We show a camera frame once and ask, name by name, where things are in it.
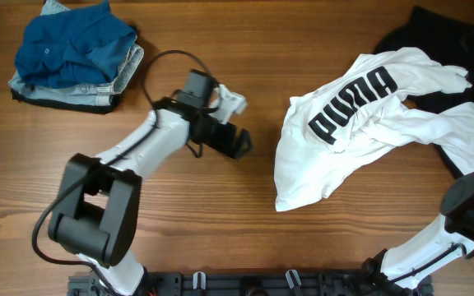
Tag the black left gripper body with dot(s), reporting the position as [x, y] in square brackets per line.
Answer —
[216, 136]

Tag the white Puma t-shirt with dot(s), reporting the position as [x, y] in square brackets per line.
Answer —
[353, 121]

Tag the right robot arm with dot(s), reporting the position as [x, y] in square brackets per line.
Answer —
[406, 270]

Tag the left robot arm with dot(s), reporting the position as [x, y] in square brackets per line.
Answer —
[96, 217]

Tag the black folded garment under stack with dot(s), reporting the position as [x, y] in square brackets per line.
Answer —
[46, 103]

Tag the light denim folded jeans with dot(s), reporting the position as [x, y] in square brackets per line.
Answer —
[87, 94]

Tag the blue folded shirt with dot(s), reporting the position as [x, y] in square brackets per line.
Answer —
[80, 46]

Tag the black t-shirt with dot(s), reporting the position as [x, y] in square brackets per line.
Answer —
[446, 120]

